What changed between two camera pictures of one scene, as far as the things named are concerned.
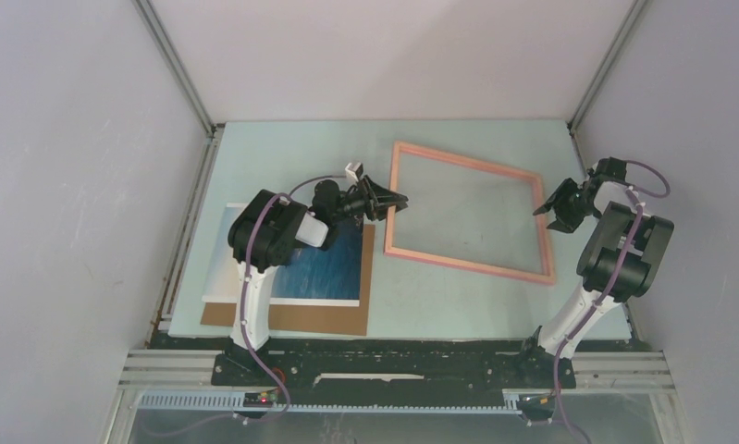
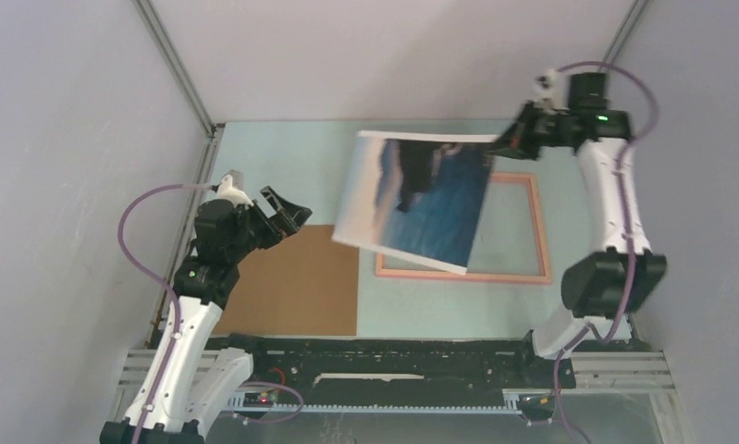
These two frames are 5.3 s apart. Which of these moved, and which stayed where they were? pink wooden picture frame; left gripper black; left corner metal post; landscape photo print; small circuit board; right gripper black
Moved: landscape photo print; left gripper black; pink wooden picture frame; right gripper black
Stayed: small circuit board; left corner metal post
